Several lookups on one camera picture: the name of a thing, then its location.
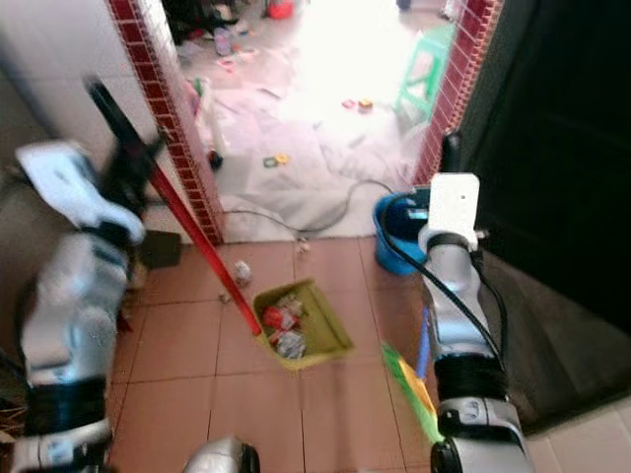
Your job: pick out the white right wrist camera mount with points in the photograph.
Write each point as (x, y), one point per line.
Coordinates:
(452, 207)

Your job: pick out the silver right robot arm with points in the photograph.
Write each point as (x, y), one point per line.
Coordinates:
(458, 310)

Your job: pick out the blue plastic bucket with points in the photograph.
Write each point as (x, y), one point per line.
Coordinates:
(389, 251)

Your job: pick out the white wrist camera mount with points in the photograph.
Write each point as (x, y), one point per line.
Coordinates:
(71, 190)
(452, 207)

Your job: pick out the green plastic stool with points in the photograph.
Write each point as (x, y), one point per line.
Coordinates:
(429, 44)

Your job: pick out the red and yellow small items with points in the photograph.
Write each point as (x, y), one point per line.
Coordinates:
(358, 103)

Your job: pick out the red plastic basin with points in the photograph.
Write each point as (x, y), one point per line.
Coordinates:
(281, 9)

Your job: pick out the dark door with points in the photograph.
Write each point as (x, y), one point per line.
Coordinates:
(562, 118)

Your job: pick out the dark flat square object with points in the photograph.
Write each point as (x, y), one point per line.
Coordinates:
(161, 249)

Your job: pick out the brown cardboard scraps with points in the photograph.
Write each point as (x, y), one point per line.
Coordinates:
(10, 424)

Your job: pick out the yellow green small packet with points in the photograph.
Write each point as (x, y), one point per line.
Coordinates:
(276, 159)

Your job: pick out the silver robot leg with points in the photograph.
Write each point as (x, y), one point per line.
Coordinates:
(222, 458)

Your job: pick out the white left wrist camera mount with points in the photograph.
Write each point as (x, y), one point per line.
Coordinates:
(71, 190)

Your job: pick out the red crumpled wrapper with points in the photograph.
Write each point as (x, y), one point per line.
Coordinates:
(278, 317)

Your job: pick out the white crumpled trash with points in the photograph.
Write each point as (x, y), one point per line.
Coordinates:
(291, 344)

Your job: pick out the small crumpled paper ball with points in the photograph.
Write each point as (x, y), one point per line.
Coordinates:
(242, 273)

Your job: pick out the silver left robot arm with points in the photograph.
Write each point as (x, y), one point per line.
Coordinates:
(69, 335)

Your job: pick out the small plastic bottle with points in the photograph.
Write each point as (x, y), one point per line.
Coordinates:
(223, 41)

